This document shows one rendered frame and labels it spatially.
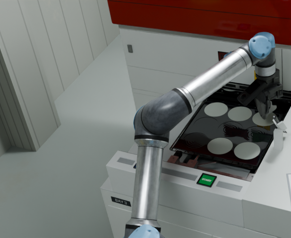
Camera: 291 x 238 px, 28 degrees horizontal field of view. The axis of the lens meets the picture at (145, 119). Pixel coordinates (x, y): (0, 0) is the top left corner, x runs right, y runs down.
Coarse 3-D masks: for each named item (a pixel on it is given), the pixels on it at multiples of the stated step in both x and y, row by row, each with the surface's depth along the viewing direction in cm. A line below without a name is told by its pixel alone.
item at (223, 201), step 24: (120, 168) 223; (168, 168) 219; (192, 168) 217; (120, 192) 232; (168, 192) 217; (192, 192) 211; (216, 192) 205; (240, 192) 204; (216, 216) 213; (240, 216) 206
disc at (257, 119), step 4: (272, 112) 245; (256, 116) 245; (260, 116) 244; (268, 116) 244; (272, 116) 243; (276, 116) 243; (256, 120) 243; (260, 120) 242; (264, 120) 242; (268, 120) 241; (272, 120) 241; (260, 124) 240; (264, 124) 240; (268, 124) 239
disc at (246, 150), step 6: (240, 144) 232; (246, 144) 232; (252, 144) 231; (234, 150) 230; (240, 150) 230; (246, 150) 229; (252, 150) 228; (258, 150) 228; (240, 156) 227; (246, 156) 226; (252, 156) 226
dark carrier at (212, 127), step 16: (256, 112) 247; (192, 128) 245; (208, 128) 243; (224, 128) 242; (240, 128) 240; (256, 128) 239; (272, 128) 237; (176, 144) 238; (192, 144) 237; (240, 160) 225; (256, 160) 224
